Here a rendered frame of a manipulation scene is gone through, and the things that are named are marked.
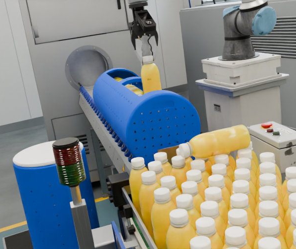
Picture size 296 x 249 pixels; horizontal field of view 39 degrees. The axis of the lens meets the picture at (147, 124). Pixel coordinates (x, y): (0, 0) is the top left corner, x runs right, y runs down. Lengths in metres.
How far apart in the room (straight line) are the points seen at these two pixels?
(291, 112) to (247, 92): 1.57
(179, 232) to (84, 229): 0.26
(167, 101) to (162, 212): 0.57
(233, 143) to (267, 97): 0.78
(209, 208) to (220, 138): 0.31
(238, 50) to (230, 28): 0.10
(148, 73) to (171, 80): 5.65
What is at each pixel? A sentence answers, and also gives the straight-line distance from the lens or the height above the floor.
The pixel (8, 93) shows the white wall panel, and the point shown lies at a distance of 6.47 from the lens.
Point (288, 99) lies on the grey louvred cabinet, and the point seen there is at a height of 0.69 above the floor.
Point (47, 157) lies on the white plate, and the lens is 1.64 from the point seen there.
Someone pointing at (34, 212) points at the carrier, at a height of 0.84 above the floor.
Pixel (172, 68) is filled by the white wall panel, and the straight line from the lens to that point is 7.18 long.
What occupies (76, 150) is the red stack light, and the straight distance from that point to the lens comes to 0.98.
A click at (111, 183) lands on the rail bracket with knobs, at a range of 1.38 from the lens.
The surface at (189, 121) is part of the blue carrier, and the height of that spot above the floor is 1.11.
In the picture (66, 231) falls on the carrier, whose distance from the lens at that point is 1.70.
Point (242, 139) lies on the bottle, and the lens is 1.21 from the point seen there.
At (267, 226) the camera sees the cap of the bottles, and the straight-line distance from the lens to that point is 0.85.
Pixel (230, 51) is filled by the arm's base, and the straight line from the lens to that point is 1.95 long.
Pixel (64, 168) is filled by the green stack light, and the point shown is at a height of 1.20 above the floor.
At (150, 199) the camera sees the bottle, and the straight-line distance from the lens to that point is 1.14.
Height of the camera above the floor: 1.53
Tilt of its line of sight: 16 degrees down
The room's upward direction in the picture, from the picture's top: 8 degrees counter-clockwise
